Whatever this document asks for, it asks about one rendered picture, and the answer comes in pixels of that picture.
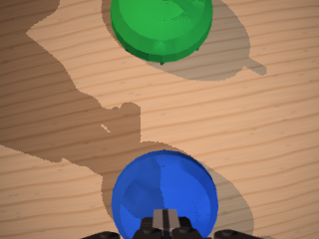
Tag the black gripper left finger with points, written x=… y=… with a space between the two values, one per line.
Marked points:
x=149 y=229

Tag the blue dome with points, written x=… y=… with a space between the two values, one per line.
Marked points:
x=164 y=179

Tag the green bell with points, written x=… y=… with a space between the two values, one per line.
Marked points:
x=161 y=31

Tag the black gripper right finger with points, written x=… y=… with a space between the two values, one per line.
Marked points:
x=175 y=231

